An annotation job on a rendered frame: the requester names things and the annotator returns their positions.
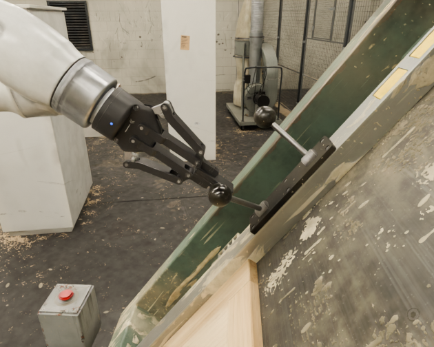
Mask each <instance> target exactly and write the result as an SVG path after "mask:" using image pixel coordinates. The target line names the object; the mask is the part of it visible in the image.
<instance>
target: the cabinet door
mask: <svg viewBox="0 0 434 347"><path fill-rule="evenodd" d="M162 347H263V342H262V326H261V316H260V299H259V290H258V273H257V264H256V263H255V262H254V261H252V260H250V259H248V260H247V261H246V262H245V263H244V264H243V265H242V266H241V267H240V268H239V269H238V270H237V271H236V272H235V273H234V274H233V275H232V276H231V277H230V278H229V279H228V280H227V281H226V282H225V283H224V284H223V285H222V286H221V287H220V288H219V289H218V290H217V291H216V292H215V293H214V294H213V295H212V296H211V297H210V298H209V299H208V300H207V301H206V302H205V303H204V304H203V305H202V306H201V307H200V308H199V309H198V310H197V311H196V312H195V313H194V314H193V315H192V316H191V317H190V318H189V320H188V321H187V322H186V323H185V324H184V325H183V326H182V327H181V328H180V329H179V330H178V331H177V332H176V333H175V334H174V335H173V336H172V337H171V338H170V339H169V340H168V341H167V342H166V343H165V344H164V345H163V346H162Z"/></svg>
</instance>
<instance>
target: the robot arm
mask: <svg viewBox="0 0 434 347"><path fill-rule="evenodd" d="M117 84H118V83H117V80H116V79H115V78H114V77H113V76H111V75H110V74H108V73H107V72H106V71H104V70H103V69H101V68H100V67H99V66H97V65H96V64H94V62H92V61H91V60H89V59H87V58H86V57H84V56H83V55H82V54H81V53H80V52H79V51H78V50H77V49H76V48H75V47H74V46H73V44H72V43H71V42H70V41H69V40H67V39H66V38H65V37H64V36H63V35H62V34H60V33H59V32H57V31H56V30H55V29H54V28H52V27H50V26H49V25H48V24H46V23H45V22H43V21H42V20H40V19H39V18H37V17H36V16H34V15H33V14H31V13H29V12H28V11H26V10H24V9H23V8H20V7H18V6H16V5H14V4H12V3H9V2H7V1H4V0H0V112H13V113H15V114H18V115H20V116H21V117H23V118H34V117H47V116H58V115H64V116H65V117H67V118H69V119H70V120H72V121H73V122H75V123H76V124H77V125H79V126H81V127H83V128H87V127H89V126H90V125H92V129H94V130H96V131H97V132H98V133H100V134H102V135H103V136H104V137H106V138H108V139H110V140H112V141H114V142H116V143H117V144H118V145H119V147H120V148H121V149H122V150H123V151H124V152H125V161H124V163H123V166H124V168H129V169H139V170H141V171H144V172H147V173H149V174H152V175H154V176H157V177H159V178H162V179H165V180H168V181H170V182H173V183H175V184H178V185H181V184H182V183H183V182H184V181H185V180H188V179H189V180H192V181H194V182H195V183H196V184H198V185H200V186H201V187H203V188H205V189H207V188H208V187H211V186H212V185H214V184H216V183H218V182H221V183H225V184H226V185H228V186H229V188H230V189H231V192H232V193H233V192H234V184H233V183H231V182H230V181H228V180H227V179H225V178H223V177H222V176H221V175H219V169H218V168H217V167H216V166H214V165H213V164H211V163H210V162H209V161H207V160H206V159H205V158H204V154H205V149H206V146H205V145H204V143H203V142H202V141H201V140H200V139H199V138H198V137H197V135H195V133H194V132H193V131H192V130H191V129H190V128H189V127H188V126H187V125H186V124H185V123H184V122H183V120H182V119H181V118H180V117H179V116H178V115H177V114H176V112H175V111H174V108H173V106H172V103H171V101H169V100H166V101H164V102H163V103H162V104H160V105H157V106H154V107H153V106H152V105H148V104H144V103H142V102H140V101H139V100H138V99H137V98H135V97H133V96H132V95H131V94H129V93H128V92H126V91H125V90H124V89H122V88H121V87H118V88H116V87H117ZM157 114H158V115H159V116H160V117H161V118H165V119H166V121H167V122H168V123H169V124H170V125H171V126H172V127H173V128H174V129H175V131H176V132H177V133H178V134H179V135H180V136H181V137H182V138H183V140H184V141H185V142H186V143H187V144H188V145H189V146H190V147H191V148H190V147H188V146H187V145H186V144H184V143H182V142H181V141H180V140H179V139H177V138H175V137H174V136H172V135H171V134H170V133H169V132H168V131H167V130H166V129H164V128H162V125H161V122H160V120H159V118H158V115H157ZM160 144H163V145H164V146H166V147H167V148H169V149H171V150H172V151H173V152H175V153H176V154H178V155H179V156H181V157H182V158H184V159H185V160H187V161H188V162H190V163H191V164H193V165H192V166H190V165H188V164H187V163H186V162H184V161H183V160H181V159H180V158H178V157H177V156H175V155H174V154H173V153H171V152H170V151H168V150H166V149H165V148H164V147H162V146H161V145H160ZM134 152H145V153H146V154H148V155H150V156H153V157H155V158H157V159H158V160H160V161H161V162H163V163H164V164H166V165H167V166H168V167H167V166H165V165H162V164H160V163H157V162H154V161H153V160H150V159H147V158H144V157H140V156H138V154H135V153H134ZM194 166H195V167H194Z"/></svg>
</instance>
